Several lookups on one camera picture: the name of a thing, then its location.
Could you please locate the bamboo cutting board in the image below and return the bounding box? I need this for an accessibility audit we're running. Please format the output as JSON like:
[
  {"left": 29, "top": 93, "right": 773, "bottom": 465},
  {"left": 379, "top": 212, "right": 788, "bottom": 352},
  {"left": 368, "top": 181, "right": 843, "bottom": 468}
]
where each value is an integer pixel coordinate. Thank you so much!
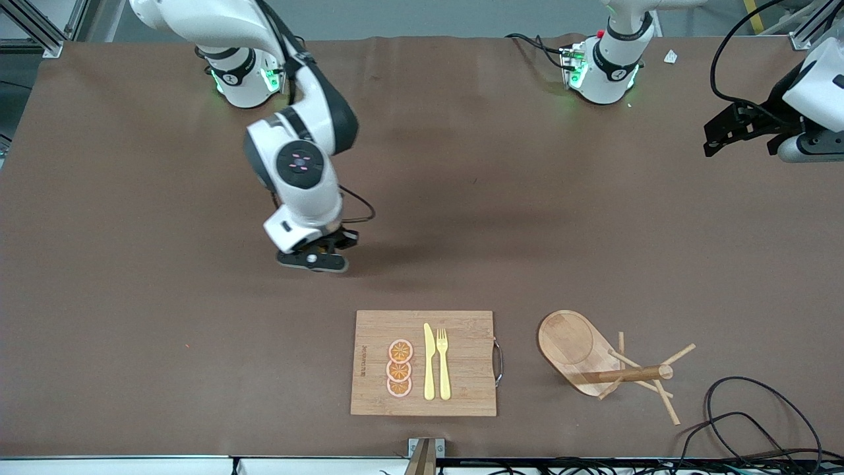
[{"left": 350, "top": 310, "right": 497, "bottom": 417}]

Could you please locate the wooden mug tree stand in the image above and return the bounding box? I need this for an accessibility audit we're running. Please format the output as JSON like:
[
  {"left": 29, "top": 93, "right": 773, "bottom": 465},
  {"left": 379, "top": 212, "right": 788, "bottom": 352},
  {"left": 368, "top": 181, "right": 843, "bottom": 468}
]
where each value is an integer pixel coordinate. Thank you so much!
[{"left": 537, "top": 310, "right": 697, "bottom": 426}]

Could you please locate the black cable bundle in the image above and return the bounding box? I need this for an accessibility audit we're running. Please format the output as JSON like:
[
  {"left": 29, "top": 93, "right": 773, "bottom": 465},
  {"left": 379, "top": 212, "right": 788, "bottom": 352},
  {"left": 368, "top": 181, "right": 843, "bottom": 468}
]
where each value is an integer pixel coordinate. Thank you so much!
[{"left": 435, "top": 458, "right": 844, "bottom": 475}]

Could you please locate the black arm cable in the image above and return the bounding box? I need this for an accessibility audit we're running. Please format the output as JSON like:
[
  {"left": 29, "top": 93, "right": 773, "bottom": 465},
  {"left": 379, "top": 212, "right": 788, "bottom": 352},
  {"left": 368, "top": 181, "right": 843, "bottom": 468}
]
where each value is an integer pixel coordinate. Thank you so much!
[
  {"left": 254, "top": 0, "right": 377, "bottom": 225},
  {"left": 709, "top": 0, "right": 805, "bottom": 123}
]

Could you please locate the aluminium frame profile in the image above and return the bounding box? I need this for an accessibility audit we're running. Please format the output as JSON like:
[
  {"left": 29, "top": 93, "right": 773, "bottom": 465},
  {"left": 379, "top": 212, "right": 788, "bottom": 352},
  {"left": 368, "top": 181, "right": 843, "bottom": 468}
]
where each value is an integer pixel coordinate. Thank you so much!
[
  {"left": 0, "top": 0, "right": 65, "bottom": 59},
  {"left": 63, "top": 0, "right": 100, "bottom": 42},
  {"left": 789, "top": 0, "right": 844, "bottom": 51}
]

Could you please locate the brown wooden post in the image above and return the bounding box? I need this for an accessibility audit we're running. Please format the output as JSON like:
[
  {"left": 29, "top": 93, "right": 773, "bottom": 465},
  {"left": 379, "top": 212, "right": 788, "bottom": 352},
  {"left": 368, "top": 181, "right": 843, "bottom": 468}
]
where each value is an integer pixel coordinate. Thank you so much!
[{"left": 404, "top": 439, "right": 437, "bottom": 475}]

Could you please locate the thin black base cable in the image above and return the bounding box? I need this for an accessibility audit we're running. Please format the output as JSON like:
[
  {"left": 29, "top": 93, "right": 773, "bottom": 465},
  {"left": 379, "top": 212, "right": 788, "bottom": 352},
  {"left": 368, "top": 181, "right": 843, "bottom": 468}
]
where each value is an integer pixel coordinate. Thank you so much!
[{"left": 506, "top": 33, "right": 569, "bottom": 70}]

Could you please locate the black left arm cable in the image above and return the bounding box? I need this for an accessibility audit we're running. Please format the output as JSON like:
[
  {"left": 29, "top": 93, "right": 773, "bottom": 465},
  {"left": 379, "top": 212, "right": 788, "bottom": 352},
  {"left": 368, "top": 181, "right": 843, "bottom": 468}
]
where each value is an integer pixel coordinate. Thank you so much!
[{"left": 709, "top": 0, "right": 805, "bottom": 123}]

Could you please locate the yellow plastic knife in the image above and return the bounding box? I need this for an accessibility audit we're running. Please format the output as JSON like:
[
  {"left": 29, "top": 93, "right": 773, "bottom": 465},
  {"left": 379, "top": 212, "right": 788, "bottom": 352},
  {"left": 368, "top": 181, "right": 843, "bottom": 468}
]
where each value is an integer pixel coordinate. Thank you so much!
[{"left": 423, "top": 323, "right": 437, "bottom": 401}]

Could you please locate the yellow plastic fork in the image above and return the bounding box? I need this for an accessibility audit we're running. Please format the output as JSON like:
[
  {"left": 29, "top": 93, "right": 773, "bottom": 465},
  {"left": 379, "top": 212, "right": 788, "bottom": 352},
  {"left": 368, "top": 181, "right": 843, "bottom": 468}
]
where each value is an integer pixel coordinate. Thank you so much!
[{"left": 436, "top": 328, "right": 452, "bottom": 401}]

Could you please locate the black looped cable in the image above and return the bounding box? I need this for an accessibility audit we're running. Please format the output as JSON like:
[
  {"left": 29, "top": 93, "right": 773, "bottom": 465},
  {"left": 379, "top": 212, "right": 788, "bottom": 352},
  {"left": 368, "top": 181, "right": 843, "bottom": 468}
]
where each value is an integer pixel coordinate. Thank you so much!
[
  {"left": 676, "top": 410, "right": 802, "bottom": 472},
  {"left": 704, "top": 376, "right": 825, "bottom": 472}
]

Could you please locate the metal bracket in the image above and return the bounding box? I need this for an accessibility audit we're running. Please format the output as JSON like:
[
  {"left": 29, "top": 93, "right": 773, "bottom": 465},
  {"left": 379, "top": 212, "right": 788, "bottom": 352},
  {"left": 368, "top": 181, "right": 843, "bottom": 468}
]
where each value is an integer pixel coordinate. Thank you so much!
[{"left": 408, "top": 437, "right": 446, "bottom": 459}]

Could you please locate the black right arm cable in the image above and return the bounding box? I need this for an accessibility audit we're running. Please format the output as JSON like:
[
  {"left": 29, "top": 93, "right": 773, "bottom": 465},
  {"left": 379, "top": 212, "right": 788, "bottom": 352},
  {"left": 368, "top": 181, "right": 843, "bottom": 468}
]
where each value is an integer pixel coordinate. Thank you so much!
[{"left": 254, "top": 0, "right": 377, "bottom": 225}]

